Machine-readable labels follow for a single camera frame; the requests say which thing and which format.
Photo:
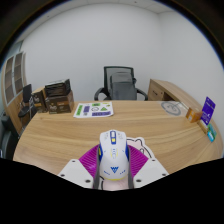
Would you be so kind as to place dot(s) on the white printed paper sheet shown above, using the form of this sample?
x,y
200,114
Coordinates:
x,y
93,110

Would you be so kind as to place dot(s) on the black box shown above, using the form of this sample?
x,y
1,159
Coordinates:
x,y
57,88

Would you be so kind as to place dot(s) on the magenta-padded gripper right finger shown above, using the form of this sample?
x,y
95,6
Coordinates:
x,y
150,170

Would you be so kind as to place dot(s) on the black leather sofa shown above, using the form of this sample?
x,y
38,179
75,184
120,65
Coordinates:
x,y
7,136

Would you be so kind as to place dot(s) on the wooden side desk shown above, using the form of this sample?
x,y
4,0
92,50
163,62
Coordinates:
x,y
166,90

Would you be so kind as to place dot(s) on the pink cloud-shaped mouse pad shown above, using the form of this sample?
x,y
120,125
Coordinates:
x,y
142,144

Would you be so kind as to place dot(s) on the small teal card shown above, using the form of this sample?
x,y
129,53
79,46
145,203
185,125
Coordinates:
x,y
211,133

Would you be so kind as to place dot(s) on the white blue yellow computer mouse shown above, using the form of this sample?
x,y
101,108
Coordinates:
x,y
113,155

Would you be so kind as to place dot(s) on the large brown cardboard box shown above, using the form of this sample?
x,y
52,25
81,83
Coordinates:
x,y
60,104

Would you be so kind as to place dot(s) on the white sheet with circle print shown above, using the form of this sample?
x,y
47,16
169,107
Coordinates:
x,y
172,108

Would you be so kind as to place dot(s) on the wooden shelf unit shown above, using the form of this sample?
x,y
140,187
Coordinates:
x,y
13,83

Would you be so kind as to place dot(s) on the small black chair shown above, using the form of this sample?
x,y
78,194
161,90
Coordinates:
x,y
26,100

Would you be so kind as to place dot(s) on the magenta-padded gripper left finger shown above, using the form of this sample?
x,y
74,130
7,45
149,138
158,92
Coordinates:
x,y
78,171

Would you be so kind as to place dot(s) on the black grey office chair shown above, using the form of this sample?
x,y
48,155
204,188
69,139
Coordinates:
x,y
122,85

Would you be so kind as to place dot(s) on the purple standing sign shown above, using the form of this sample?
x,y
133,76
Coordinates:
x,y
208,111

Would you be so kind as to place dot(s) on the small orange box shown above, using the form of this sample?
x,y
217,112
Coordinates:
x,y
193,115

